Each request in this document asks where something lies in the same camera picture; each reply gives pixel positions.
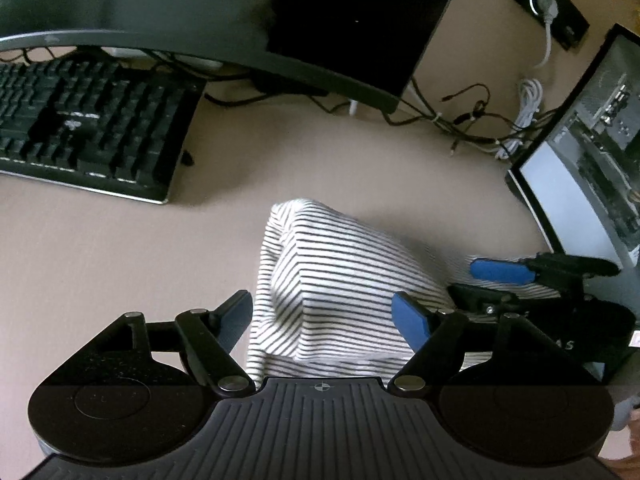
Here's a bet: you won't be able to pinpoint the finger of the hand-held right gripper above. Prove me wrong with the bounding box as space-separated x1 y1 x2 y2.
470 252 623 295
446 284 523 318

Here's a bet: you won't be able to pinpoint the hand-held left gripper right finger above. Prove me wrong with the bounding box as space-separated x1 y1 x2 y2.
390 291 571 396

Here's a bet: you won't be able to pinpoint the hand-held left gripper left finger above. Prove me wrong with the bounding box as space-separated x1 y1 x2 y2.
65 290 253 397

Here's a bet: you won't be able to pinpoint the striped long-sleeve shirt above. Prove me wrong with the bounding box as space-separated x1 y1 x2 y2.
247 199 556 391

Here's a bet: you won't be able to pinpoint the black keyboard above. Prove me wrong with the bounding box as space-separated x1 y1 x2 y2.
0 57 208 206

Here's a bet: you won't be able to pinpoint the black computer monitor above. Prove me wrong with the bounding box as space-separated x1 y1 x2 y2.
0 0 468 113

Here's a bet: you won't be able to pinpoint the black tangled cables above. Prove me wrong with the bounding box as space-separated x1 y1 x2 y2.
400 82 526 157

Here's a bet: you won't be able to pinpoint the white cable bundle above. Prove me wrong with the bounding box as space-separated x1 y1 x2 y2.
495 77 560 161

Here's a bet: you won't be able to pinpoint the white plug with cable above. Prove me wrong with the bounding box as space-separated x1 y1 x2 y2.
531 0 560 70

